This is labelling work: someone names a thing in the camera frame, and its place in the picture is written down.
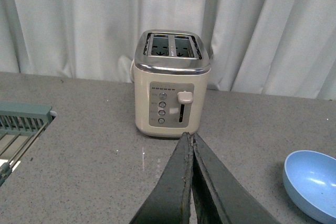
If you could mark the green dish rack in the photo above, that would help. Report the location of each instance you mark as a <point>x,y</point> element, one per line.
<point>21,125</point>

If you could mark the light blue bowl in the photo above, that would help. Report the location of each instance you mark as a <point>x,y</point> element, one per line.
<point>309,180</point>

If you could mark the white curtain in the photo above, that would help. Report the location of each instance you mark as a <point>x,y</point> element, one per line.
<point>279,47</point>

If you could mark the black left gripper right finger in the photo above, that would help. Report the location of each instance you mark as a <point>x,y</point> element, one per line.
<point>218,196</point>

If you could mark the cream toaster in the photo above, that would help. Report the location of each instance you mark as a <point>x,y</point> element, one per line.
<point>171,71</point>

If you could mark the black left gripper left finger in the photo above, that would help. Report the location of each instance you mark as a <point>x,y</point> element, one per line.
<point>169,201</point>

